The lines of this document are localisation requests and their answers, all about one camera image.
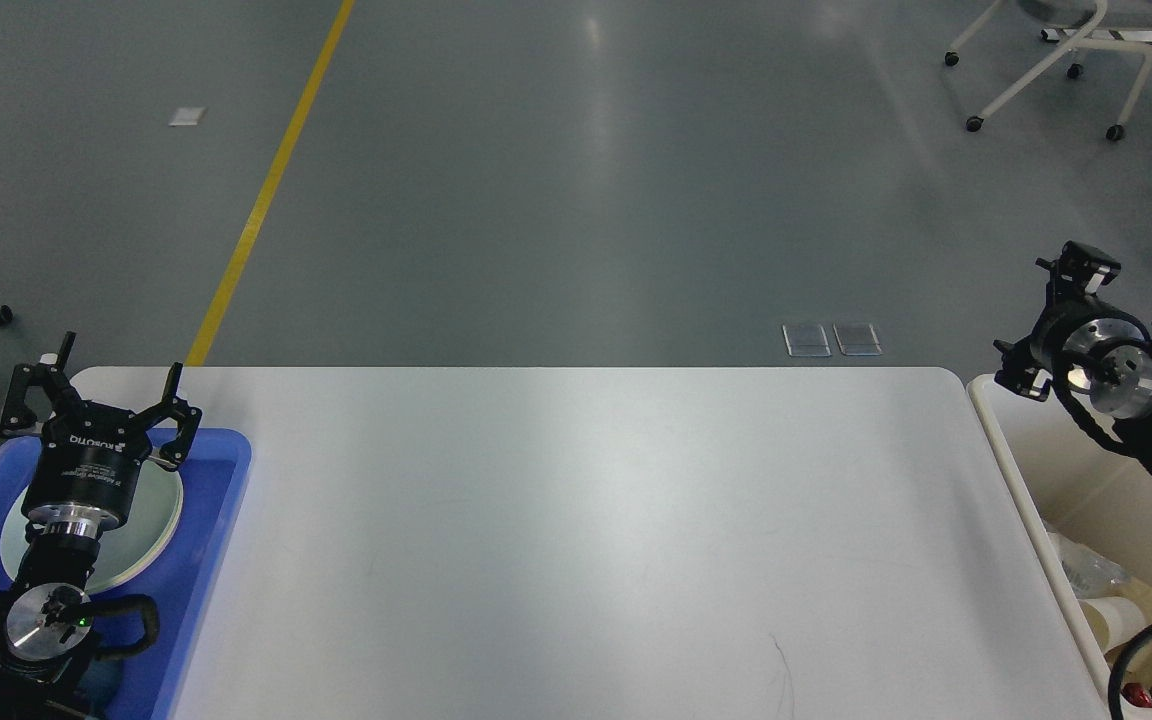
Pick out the red foil wrapper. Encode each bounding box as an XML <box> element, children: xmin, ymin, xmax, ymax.
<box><xmin>1121</xmin><ymin>682</ymin><xmax>1152</xmax><ymax>708</ymax></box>

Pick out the white paper cup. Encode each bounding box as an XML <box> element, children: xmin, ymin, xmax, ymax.
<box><xmin>1078</xmin><ymin>596</ymin><xmax>1149</xmax><ymax>655</ymax></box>

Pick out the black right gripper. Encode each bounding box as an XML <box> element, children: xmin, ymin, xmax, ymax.
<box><xmin>992</xmin><ymin>241</ymin><xmax>1149</xmax><ymax>402</ymax></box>

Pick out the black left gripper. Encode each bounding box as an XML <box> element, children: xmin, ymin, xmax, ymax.
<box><xmin>0</xmin><ymin>332</ymin><xmax>204</xmax><ymax>541</ymax></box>

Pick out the blue plastic tray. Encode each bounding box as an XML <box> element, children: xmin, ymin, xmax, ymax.
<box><xmin>0</xmin><ymin>429</ymin><xmax>251</xmax><ymax>719</ymax></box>

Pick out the white plastic bin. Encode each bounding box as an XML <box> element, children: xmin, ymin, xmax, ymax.
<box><xmin>968</xmin><ymin>374</ymin><xmax>1152</xmax><ymax>719</ymax></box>

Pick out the silver foil bag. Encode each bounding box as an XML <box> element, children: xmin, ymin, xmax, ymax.
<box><xmin>1046</xmin><ymin>530</ymin><xmax>1132</xmax><ymax>600</ymax></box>

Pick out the floor outlet cover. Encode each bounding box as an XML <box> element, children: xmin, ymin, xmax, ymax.
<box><xmin>832</xmin><ymin>323</ymin><xmax>884</xmax><ymax>357</ymax></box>
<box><xmin>781</xmin><ymin>323</ymin><xmax>833</xmax><ymax>359</ymax></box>

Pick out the floor outlet cover left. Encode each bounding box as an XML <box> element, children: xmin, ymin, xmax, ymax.
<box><xmin>781</xmin><ymin>323</ymin><xmax>833</xmax><ymax>359</ymax></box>

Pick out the white office chair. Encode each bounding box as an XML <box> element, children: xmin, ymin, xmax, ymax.
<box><xmin>964</xmin><ymin>1</ymin><xmax>1152</xmax><ymax>143</ymax></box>

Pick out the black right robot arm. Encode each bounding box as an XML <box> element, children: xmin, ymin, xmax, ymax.
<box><xmin>969</xmin><ymin>242</ymin><xmax>1152</xmax><ymax>719</ymax></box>

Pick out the floor outlet cover right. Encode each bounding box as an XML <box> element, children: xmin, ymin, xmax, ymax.
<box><xmin>832</xmin><ymin>323</ymin><xmax>884</xmax><ymax>357</ymax></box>

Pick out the light green plate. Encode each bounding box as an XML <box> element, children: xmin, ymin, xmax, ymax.
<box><xmin>0</xmin><ymin>464</ymin><xmax>184</xmax><ymax>594</ymax></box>

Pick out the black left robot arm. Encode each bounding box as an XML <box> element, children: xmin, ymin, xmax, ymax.
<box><xmin>0</xmin><ymin>332</ymin><xmax>202</xmax><ymax>719</ymax></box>

